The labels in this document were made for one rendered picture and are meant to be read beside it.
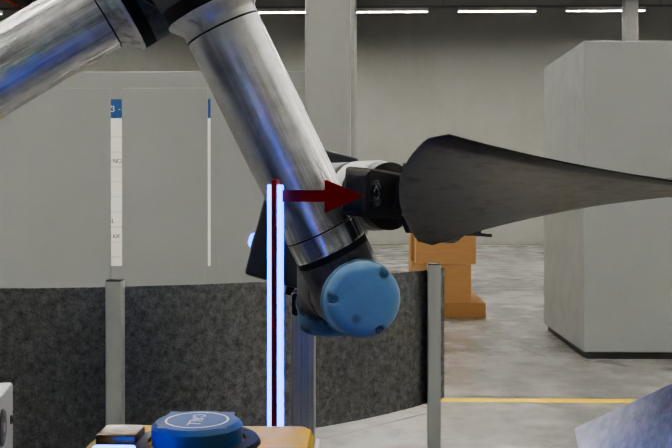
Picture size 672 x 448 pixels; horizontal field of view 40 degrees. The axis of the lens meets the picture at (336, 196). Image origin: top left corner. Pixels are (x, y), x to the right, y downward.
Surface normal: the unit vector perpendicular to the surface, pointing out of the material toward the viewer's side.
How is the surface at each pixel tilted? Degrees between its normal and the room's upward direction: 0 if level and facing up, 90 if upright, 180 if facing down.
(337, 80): 90
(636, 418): 55
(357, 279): 90
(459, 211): 160
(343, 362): 90
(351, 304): 90
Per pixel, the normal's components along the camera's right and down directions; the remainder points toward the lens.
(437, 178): -0.06, 0.96
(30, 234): -0.03, 0.00
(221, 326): 0.37, 0.00
